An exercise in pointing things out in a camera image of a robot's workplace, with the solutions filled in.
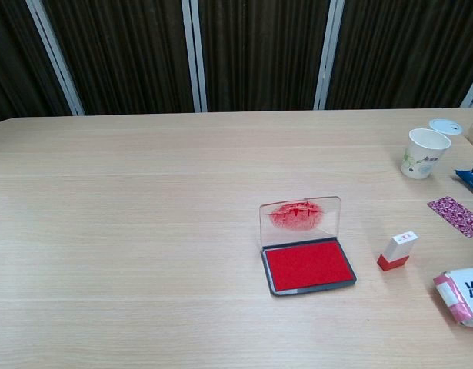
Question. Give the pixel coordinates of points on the white red stamp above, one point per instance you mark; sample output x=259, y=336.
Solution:
x=397, y=250

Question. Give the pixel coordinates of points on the red ink pad clear lid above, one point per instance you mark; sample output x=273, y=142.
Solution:
x=309, y=269

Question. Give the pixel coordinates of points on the black curtain panel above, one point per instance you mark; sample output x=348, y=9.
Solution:
x=124, y=54
x=259, y=54
x=405, y=50
x=13, y=57

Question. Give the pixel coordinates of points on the white paper cup floral print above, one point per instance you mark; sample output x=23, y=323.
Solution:
x=422, y=161

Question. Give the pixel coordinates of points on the white plastic cup lid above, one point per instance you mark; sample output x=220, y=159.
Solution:
x=447, y=126

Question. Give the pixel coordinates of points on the pink patterned sachet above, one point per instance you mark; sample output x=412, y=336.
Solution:
x=457, y=217

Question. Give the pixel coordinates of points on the white pink toothpaste box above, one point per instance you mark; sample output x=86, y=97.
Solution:
x=465, y=296

